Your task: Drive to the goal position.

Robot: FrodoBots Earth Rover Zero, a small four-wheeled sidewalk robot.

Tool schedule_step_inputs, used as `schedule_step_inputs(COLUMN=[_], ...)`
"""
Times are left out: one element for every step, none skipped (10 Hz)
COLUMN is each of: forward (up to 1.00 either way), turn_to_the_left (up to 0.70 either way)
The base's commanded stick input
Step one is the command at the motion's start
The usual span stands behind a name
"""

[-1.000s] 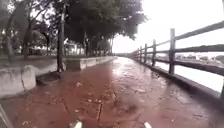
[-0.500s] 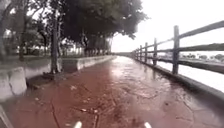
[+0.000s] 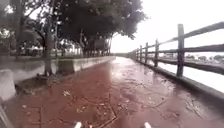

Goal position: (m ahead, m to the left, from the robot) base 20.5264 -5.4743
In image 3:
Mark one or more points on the water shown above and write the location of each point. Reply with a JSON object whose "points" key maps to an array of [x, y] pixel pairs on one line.
{"points": [[206, 78]]}

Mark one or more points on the row of trees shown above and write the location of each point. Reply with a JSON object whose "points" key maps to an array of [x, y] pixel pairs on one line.
{"points": [[86, 20]]}

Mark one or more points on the robot's own part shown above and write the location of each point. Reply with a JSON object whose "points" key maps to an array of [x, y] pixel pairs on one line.
{"points": [[147, 125], [77, 125]]}

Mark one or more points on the wooden rail fence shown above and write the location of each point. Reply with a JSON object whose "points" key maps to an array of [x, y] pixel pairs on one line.
{"points": [[180, 50]]}

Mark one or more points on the low concrete wall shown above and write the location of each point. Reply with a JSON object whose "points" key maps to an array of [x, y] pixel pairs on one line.
{"points": [[83, 63]]}

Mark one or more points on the red paved path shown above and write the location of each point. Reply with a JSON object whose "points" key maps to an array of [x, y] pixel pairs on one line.
{"points": [[123, 90]]}

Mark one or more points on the grey concrete kerb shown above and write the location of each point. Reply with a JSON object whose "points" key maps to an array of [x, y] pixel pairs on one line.
{"points": [[196, 87]]}

